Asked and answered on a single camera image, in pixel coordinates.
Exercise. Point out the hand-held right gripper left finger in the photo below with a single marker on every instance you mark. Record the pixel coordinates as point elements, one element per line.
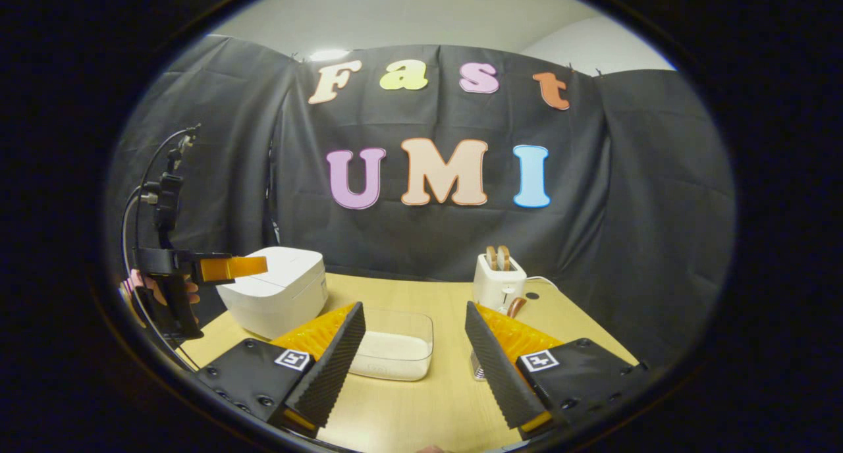
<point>326,377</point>

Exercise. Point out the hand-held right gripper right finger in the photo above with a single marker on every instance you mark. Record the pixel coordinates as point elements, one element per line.
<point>500,377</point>

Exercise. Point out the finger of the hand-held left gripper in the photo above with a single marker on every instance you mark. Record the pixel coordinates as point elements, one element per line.
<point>237,267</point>

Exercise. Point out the white rice cooker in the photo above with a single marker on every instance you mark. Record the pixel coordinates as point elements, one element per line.
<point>276,295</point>

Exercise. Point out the clear plastic rice box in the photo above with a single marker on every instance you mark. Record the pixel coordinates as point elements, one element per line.
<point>395,354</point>

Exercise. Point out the white toaster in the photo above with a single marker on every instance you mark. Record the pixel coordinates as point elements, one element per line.
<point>497,285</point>

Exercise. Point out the toasted bread slice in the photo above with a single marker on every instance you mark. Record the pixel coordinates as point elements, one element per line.
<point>504,257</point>
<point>491,259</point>

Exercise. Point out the black backdrop cloth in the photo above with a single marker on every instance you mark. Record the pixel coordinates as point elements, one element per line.
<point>625,189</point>

